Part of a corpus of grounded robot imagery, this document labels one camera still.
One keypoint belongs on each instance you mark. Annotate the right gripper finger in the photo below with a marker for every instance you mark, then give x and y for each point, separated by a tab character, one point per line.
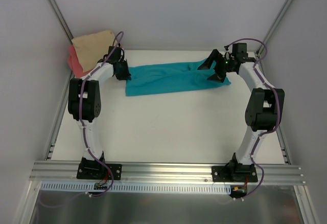
206	65
217	77

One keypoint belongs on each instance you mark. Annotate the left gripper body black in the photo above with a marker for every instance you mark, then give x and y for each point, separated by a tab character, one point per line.
122	71

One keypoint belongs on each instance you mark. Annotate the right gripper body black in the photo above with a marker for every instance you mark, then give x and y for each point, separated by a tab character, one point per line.
221	66

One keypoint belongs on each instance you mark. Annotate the teal t shirt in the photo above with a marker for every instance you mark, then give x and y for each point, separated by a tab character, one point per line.
170	78

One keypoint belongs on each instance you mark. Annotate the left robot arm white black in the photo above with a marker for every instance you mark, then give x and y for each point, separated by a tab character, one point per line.
84	104

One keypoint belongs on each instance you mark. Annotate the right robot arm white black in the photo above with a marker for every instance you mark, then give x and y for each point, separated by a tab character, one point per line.
262	115

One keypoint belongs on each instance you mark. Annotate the beige folded t shirt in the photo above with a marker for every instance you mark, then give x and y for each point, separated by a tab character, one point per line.
92	47

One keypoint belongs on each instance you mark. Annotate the pink folded t shirt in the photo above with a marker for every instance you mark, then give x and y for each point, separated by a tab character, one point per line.
75	65

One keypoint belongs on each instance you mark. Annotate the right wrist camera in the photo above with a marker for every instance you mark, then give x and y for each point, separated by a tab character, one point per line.
239	52

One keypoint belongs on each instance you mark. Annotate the left aluminium frame post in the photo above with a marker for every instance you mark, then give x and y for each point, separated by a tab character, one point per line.
59	16

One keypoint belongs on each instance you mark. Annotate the aluminium frame post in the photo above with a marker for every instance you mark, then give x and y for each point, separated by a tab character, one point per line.
59	16
278	19

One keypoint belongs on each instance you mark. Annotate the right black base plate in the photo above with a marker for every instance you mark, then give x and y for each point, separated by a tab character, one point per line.
225	174

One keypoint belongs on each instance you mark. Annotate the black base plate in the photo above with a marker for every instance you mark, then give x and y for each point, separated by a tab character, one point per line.
225	174
115	171

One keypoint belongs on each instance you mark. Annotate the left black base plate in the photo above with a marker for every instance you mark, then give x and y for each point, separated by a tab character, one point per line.
115	171

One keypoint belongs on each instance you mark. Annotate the right aluminium frame post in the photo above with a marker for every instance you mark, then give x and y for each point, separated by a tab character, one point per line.
278	19

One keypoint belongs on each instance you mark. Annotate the aluminium mounting rail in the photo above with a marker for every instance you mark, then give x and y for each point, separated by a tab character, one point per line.
175	173

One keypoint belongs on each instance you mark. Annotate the white slotted cable duct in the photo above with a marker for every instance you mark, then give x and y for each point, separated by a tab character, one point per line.
138	187

